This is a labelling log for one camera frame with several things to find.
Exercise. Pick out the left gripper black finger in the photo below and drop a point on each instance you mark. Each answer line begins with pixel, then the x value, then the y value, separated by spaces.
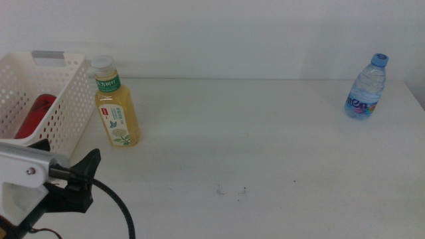
pixel 43 145
pixel 88 164

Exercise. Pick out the red soda can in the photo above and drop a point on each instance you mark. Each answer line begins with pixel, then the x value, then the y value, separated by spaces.
pixel 34 116

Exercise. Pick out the yellow tea bottle green label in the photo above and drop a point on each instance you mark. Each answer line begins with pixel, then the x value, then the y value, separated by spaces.
pixel 118 113

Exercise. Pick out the clear water bottle blue cap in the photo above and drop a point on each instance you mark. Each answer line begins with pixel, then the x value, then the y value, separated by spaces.
pixel 365 96

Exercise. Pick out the white perforated plastic basket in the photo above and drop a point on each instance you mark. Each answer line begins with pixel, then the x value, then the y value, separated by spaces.
pixel 74 109

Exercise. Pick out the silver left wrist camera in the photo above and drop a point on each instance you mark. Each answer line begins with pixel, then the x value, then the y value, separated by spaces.
pixel 30 154

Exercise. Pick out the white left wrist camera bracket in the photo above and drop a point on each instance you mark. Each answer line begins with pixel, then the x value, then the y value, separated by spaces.
pixel 18 186

